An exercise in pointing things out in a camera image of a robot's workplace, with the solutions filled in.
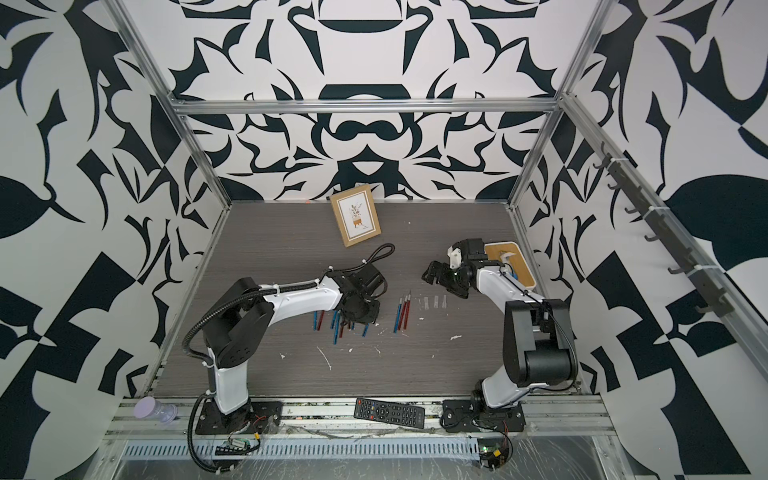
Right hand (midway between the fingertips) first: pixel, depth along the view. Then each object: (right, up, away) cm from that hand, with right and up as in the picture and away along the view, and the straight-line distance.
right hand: (434, 276), depth 93 cm
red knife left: (-34, -13, -2) cm, 37 cm away
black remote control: (-14, -31, -19) cm, 39 cm away
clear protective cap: (-2, -9, 0) cm, 9 cm away
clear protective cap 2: (+3, -9, +1) cm, 9 cm away
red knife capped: (-28, -16, -4) cm, 32 cm away
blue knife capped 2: (-11, -11, -1) cm, 16 cm away
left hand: (-19, -11, -2) cm, 22 cm away
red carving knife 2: (-8, -9, +1) cm, 12 cm away
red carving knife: (-10, -11, -1) cm, 14 cm away
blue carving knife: (-21, -15, -4) cm, 26 cm away
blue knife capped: (-29, -14, -4) cm, 33 cm away
